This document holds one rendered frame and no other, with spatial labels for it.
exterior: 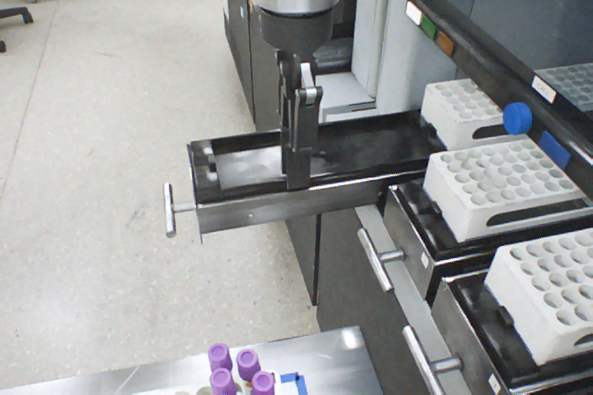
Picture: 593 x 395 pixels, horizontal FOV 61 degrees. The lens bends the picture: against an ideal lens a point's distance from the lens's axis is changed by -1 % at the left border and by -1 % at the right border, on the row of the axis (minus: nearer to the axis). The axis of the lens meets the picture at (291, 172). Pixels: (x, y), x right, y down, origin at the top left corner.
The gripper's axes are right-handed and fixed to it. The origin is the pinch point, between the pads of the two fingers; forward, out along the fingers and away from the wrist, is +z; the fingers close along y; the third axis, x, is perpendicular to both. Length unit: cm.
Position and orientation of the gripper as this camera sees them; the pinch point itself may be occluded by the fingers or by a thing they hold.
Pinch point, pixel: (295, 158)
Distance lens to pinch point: 64.0
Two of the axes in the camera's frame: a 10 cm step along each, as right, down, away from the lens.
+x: -9.7, 1.5, -1.8
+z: 0.0, 7.6, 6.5
